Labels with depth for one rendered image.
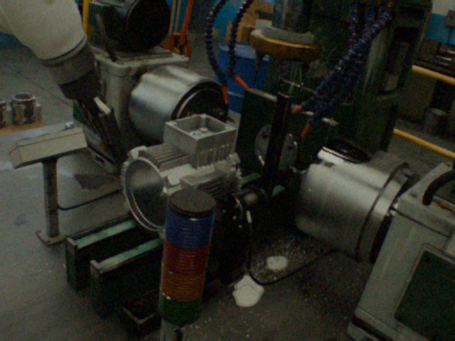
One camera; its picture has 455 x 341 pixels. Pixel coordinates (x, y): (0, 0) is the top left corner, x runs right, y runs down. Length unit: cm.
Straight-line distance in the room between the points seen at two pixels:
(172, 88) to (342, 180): 55
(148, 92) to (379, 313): 83
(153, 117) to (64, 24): 60
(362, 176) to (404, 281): 23
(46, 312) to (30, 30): 56
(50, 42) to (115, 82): 66
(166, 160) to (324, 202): 33
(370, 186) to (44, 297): 72
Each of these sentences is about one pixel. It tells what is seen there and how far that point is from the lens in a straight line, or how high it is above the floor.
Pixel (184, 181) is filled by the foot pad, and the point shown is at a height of 107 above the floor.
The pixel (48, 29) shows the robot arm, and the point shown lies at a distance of 72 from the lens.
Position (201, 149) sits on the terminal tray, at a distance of 93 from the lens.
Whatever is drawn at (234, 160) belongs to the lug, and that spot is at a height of 108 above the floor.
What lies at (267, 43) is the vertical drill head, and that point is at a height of 133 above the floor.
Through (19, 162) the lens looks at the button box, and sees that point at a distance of 102.
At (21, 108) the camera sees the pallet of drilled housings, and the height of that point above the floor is 29.
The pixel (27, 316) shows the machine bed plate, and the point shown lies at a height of 80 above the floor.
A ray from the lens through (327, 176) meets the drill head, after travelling 95.
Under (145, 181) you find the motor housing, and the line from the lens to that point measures 104.
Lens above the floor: 150
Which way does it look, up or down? 26 degrees down
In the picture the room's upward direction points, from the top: 10 degrees clockwise
